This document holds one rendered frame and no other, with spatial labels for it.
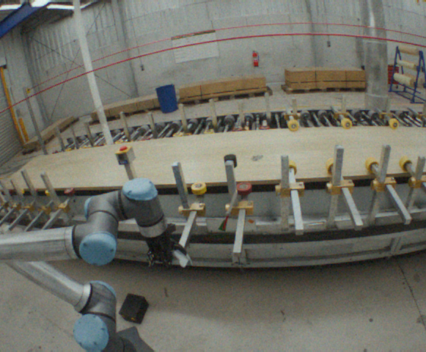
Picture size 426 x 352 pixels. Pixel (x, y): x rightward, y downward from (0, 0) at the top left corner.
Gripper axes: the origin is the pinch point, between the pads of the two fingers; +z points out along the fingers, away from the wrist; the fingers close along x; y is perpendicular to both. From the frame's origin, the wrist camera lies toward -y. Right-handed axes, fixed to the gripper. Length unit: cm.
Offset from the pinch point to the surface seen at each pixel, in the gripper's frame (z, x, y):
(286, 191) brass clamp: -2, 47, -37
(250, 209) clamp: 8.0, 29.9, -39.0
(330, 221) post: 19, 71, -35
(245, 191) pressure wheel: 4, 28, -49
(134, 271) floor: 94, -75, -68
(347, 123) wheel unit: -2, 115, -119
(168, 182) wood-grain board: 4, -17, -65
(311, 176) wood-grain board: 4, 65, -56
